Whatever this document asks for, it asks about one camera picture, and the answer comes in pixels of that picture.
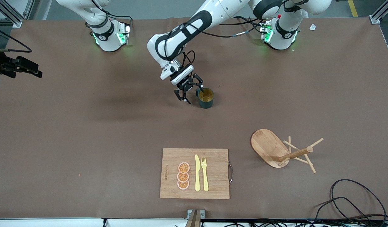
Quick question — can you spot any dark green mug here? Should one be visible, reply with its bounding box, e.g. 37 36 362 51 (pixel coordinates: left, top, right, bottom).
195 88 214 109

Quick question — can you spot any yellow plastic knife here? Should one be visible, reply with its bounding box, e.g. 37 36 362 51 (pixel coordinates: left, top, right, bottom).
195 154 201 192

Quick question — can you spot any wooden cup rack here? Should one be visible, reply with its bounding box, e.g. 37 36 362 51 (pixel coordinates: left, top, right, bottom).
251 129 324 174

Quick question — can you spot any bamboo cutting board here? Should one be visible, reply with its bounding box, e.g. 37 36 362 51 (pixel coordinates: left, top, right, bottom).
159 148 230 200

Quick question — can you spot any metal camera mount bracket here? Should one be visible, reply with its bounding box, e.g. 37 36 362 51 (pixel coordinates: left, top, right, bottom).
185 209 206 227

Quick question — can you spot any black looped floor cable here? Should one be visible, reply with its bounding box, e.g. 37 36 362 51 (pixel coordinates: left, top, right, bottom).
330 179 387 223
314 197 375 223

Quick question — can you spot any aluminium frame profile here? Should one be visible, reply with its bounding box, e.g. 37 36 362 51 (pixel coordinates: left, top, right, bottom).
0 0 35 28
369 0 388 25

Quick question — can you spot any black right base cable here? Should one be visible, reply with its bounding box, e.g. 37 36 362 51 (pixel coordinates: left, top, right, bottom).
91 0 133 32

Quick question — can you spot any yellow plastic fork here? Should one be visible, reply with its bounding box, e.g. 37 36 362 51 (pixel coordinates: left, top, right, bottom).
201 157 209 192

